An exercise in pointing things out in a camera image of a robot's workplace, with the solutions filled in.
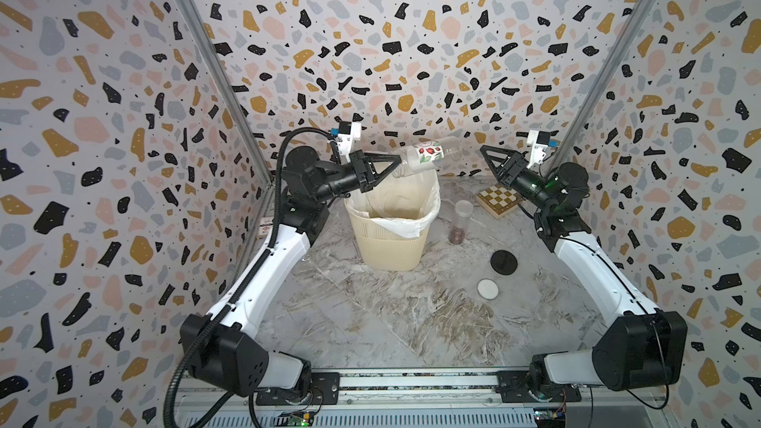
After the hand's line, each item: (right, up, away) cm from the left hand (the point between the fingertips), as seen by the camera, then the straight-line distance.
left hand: (402, 163), depth 59 cm
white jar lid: (+27, -34, +32) cm, 54 cm away
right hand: (+19, +3, +9) cm, 22 cm away
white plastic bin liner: (0, -8, +40) cm, 41 cm away
